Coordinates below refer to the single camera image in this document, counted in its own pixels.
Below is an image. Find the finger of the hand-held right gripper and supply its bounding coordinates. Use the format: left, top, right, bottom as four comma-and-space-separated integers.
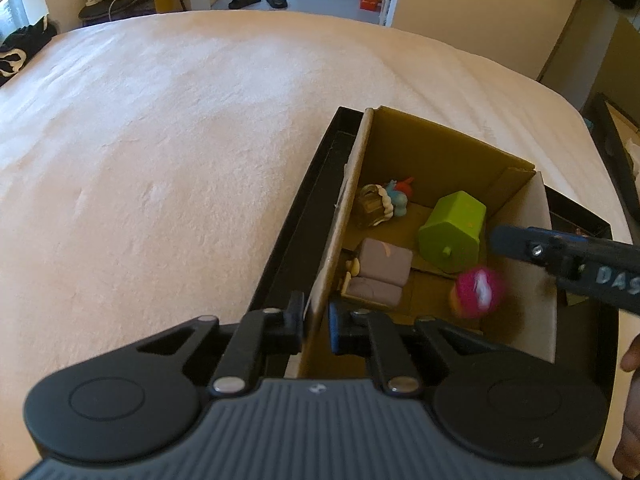
489, 224, 566, 264

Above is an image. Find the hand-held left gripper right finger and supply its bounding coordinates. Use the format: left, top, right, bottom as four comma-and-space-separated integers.
327, 300, 507, 397

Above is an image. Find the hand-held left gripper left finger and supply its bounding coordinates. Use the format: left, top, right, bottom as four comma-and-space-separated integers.
115, 290, 307, 398

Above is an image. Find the green hexagonal toy block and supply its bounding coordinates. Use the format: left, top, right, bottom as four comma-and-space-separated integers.
418, 191, 487, 275

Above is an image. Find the pink round toy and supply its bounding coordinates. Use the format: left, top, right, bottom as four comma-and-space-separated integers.
450, 266, 507, 320

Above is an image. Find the purple toy sofa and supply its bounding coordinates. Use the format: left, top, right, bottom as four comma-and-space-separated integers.
340, 238, 414, 308

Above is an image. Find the black tray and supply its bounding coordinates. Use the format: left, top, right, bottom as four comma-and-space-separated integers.
247, 106, 613, 381

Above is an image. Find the small blue red toy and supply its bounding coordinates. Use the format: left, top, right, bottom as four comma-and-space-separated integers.
382, 176, 416, 218

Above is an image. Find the brown cupcake toy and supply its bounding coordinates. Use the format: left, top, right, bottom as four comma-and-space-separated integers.
356, 184, 396, 228

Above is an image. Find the brown cardboard box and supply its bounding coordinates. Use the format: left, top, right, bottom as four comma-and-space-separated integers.
297, 105, 558, 381

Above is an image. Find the person's right hand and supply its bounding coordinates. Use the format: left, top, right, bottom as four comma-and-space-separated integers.
612, 332, 640, 478

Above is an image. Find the black round table base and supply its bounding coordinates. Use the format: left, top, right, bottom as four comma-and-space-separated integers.
79, 0, 158, 27

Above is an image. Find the black and white cloth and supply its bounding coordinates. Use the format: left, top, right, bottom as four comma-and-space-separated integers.
0, 16, 58, 88

